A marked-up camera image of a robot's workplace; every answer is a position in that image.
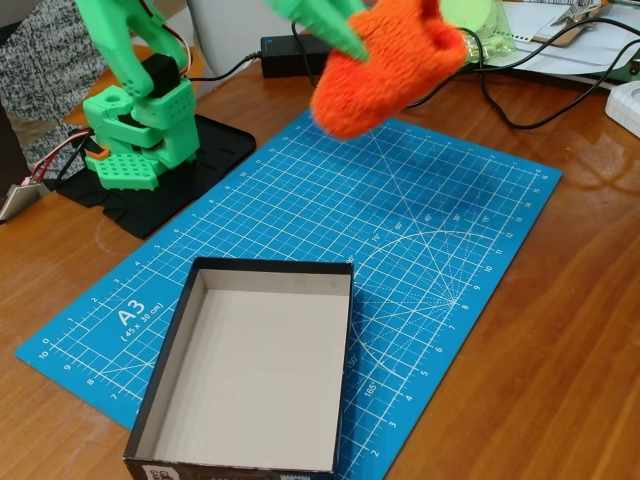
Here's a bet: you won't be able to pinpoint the orange fluffy sock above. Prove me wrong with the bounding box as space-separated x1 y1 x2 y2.
309 0 469 141

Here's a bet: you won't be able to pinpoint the large black power adapter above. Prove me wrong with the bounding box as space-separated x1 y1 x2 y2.
259 33 335 79

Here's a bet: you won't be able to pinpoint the green clear plastic cup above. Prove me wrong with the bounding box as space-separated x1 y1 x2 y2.
438 0 517 66

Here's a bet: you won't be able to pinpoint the blue A3 cutting mat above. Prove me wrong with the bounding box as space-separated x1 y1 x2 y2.
13 110 565 480

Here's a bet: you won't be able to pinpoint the white paper sheets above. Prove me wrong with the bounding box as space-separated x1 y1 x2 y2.
462 0 640 84

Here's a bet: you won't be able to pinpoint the brown cardboard clipboard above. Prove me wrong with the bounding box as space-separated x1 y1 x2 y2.
531 17 594 47

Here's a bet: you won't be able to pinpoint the metal binder clip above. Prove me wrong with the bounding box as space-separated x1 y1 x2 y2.
549 0 610 27

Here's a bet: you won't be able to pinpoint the grey speckled knit fabric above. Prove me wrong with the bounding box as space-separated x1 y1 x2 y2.
0 0 119 174

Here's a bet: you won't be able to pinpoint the white plastic device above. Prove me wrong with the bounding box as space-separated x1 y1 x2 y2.
604 79 640 141

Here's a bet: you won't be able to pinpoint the silver flat controller board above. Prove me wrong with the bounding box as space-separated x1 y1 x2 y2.
0 182 45 224

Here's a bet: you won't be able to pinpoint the black cardboard box white inside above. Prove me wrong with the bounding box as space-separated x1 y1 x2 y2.
123 256 355 480

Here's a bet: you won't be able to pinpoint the black looped adapter cable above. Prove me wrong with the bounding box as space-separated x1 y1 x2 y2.
290 20 321 89

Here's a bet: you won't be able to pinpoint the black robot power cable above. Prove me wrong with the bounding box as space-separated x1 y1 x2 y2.
188 51 264 82

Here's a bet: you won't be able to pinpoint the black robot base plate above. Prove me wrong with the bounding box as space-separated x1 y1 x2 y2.
54 113 257 240

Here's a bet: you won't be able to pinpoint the long black power cable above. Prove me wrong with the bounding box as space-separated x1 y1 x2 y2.
459 27 640 131
407 17 640 109

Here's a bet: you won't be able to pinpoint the red and black wire bundle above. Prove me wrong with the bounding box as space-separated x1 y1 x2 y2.
27 127 99 187

